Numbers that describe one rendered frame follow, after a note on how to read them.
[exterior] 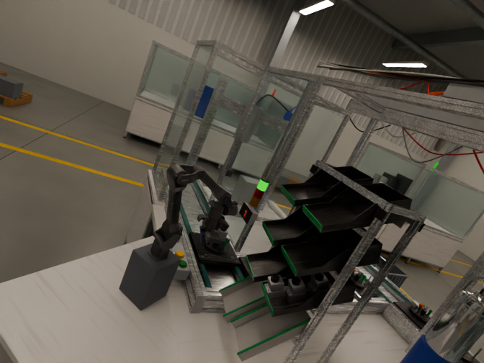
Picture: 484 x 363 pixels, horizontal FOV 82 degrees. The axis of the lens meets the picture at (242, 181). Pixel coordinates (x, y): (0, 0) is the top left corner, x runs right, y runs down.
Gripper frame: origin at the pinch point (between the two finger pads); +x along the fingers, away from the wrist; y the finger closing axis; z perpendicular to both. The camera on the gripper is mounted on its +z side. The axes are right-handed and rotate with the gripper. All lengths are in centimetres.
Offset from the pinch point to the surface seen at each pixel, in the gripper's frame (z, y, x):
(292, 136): 32, 18, -54
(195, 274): 1.1, -4.1, 17.6
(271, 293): 10.5, -40.9, -8.5
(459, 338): 92, -63, -10
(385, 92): 71, 14, -92
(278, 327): 18.1, -43.9, 3.8
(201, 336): 1.7, -27.7, 27.5
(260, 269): 13.4, -27.1, -7.0
